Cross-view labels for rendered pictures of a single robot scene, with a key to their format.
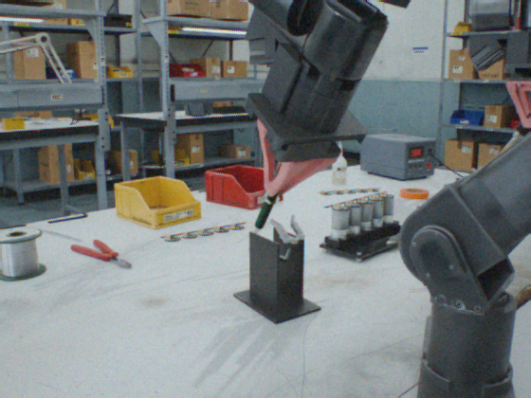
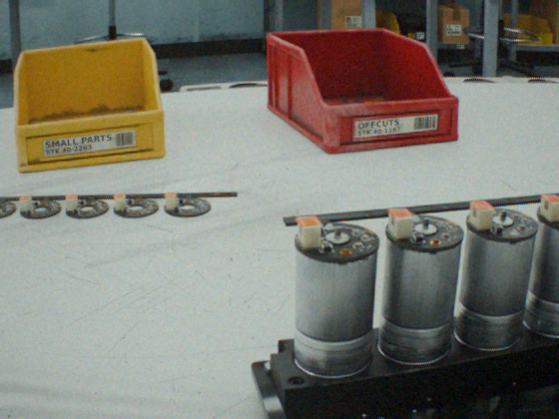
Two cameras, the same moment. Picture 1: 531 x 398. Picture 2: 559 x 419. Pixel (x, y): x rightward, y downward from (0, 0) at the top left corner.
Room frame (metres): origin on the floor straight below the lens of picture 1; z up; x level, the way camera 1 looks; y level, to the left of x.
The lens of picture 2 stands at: (0.50, -0.20, 0.91)
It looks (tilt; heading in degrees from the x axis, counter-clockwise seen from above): 22 degrees down; 32
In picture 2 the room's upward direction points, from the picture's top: straight up
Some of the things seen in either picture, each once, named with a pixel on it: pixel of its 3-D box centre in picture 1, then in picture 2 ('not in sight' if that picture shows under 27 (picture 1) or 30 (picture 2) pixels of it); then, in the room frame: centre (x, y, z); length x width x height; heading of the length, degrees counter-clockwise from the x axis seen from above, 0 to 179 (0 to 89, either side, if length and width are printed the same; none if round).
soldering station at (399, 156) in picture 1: (397, 156); not in sight; (1.28, -0.33, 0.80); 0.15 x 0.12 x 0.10; 33
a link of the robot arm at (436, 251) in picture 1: (465, 258); not in sight; (0.36, -0.15, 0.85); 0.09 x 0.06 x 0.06; 141
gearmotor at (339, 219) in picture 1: (339, 225); (334, 312); (0.69, -0.10, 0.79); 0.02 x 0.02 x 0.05
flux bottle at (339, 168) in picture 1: (339, 161); not in sight; (1.17, -0.17, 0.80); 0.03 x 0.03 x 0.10
